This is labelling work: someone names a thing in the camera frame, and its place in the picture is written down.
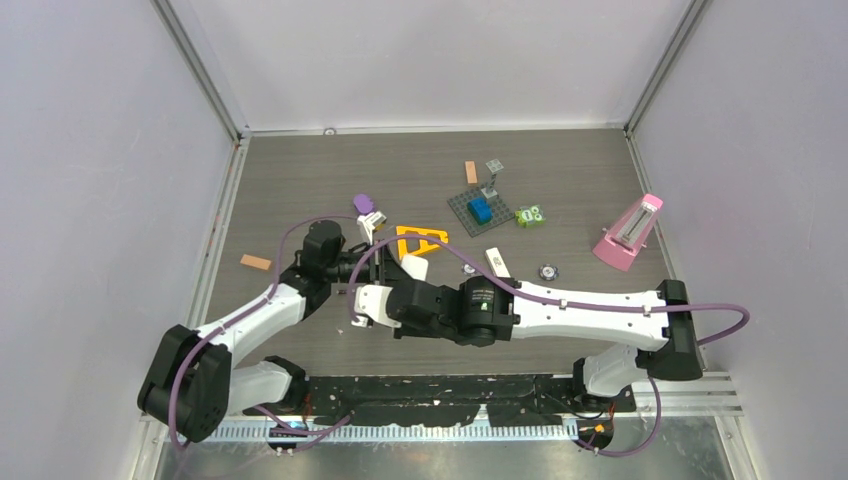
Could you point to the yellow triangular frame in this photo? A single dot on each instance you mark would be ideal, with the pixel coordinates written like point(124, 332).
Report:
point(419, 246)

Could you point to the long wooden block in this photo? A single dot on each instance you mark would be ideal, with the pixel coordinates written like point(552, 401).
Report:
point(256, 262)

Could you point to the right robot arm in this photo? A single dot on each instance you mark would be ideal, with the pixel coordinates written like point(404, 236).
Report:
point(651, 334)

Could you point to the white remote control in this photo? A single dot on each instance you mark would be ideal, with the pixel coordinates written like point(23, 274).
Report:
point(416, 267)

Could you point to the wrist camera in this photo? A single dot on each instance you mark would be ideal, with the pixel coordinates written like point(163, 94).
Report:
point(368, 224)
point(370, 307)

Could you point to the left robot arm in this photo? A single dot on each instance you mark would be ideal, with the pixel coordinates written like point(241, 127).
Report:
point(195, 379)

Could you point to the white remote battery cover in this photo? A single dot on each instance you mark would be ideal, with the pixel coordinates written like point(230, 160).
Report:
point(496, 262)

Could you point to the green monster toy cube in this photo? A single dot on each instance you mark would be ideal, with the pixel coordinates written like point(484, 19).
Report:
point(529, 216)

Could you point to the purple spool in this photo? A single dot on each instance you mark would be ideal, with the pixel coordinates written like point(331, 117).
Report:
point(364, 204)

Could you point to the grey lego post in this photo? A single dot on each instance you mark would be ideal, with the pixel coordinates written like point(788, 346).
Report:
point(488, 189)

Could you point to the blue lego brick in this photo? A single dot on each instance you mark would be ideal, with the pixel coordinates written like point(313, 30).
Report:
point(480, 211)

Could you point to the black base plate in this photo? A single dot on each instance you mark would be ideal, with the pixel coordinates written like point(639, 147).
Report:
point(456, 400)

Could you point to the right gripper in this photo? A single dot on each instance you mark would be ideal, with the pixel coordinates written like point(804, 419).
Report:
point(407, 331)

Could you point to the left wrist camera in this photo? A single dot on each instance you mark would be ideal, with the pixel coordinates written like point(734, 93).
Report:
point(368, 224)

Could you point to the grey lego baseplate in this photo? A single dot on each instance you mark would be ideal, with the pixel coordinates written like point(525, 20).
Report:
point(502, 212)

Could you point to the pink metronome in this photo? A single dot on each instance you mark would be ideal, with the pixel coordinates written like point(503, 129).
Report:
point(622, 242)

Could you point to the poker chip right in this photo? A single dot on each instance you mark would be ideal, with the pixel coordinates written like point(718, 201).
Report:
point(548, 272)

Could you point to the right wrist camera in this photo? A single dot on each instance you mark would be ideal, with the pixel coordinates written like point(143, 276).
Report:
point(370, 307)

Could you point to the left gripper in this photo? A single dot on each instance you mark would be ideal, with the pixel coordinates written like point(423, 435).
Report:
point(383, 267)

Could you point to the small wooden block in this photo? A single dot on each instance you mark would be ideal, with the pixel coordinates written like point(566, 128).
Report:
point(470, 173)

